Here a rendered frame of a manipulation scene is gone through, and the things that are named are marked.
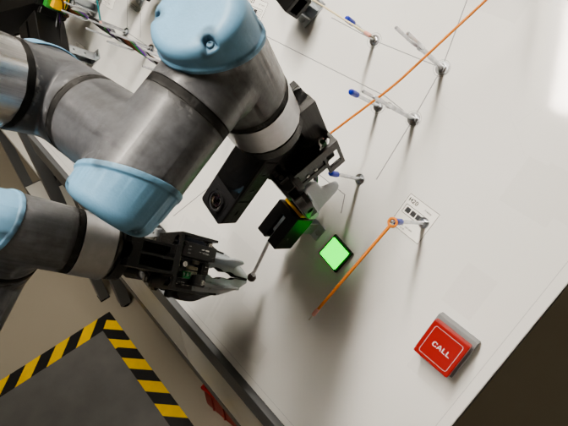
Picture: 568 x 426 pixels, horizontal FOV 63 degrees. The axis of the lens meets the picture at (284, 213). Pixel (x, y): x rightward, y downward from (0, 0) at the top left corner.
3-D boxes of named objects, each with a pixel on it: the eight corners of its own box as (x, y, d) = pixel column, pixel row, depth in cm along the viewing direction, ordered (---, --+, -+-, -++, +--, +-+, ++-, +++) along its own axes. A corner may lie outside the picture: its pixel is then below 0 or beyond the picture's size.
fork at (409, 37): (452, 64, 60) (413, 25, 48) (445, 78, 60) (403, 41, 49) (439, 58, 61) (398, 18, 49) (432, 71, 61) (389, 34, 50)
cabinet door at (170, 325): (188, 361, 129) (164, 278, 100) (95, 245, 156) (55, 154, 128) (193, 356, 130) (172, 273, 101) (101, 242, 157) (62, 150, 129)
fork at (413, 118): (423, 116, 62) (379, 90, 50) (416, 128, 62) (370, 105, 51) (411, 109, 63) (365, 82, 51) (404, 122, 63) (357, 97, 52)
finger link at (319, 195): (353, 206, 63) (335, 172, 55) (319, 234, 63) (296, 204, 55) (339, 192, 65) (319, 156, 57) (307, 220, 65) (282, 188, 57)
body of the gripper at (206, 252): (212, 299, 58) (119, 282, 51) (178, 294, 65) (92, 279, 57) (223, 239, 60) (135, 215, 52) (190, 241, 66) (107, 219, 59)
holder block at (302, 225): (274, 228, 69) (257, 227, 66) (296, 200, 67) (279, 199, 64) (291, 248, 67) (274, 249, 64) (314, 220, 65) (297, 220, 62)
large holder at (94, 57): (91, 2, 108) (27, -25, 96) (106, 68, 104) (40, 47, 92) (76, 19, 111) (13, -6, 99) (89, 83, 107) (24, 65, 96)
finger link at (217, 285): (261, 303, 65) (205, 292, 60) (237, 300, 70) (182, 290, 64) (265, 281, 66) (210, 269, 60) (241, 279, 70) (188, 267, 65)
